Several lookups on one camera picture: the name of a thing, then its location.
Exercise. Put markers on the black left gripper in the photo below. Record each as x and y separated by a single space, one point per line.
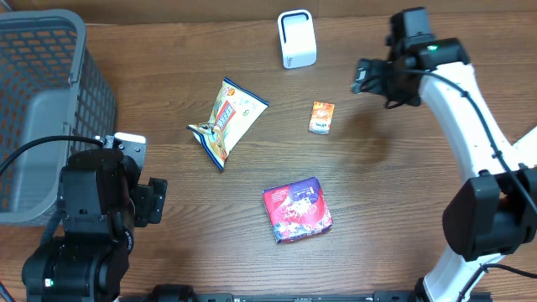
150 201

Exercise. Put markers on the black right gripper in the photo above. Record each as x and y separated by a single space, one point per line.
368 82

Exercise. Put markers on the small orange noodle packet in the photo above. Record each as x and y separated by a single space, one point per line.
321 117

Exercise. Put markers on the yellow snack chip bag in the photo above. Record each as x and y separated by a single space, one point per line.
235 110

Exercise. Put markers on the red purple pad package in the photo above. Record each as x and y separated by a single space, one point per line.
297 210

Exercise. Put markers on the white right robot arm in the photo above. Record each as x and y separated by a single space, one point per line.
494 211

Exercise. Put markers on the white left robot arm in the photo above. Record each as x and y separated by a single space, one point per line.
101 203

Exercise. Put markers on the white barcode scanner stand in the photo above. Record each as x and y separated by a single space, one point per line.
297 38

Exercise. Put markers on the grey plastic mesh basket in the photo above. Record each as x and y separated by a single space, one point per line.
50 85

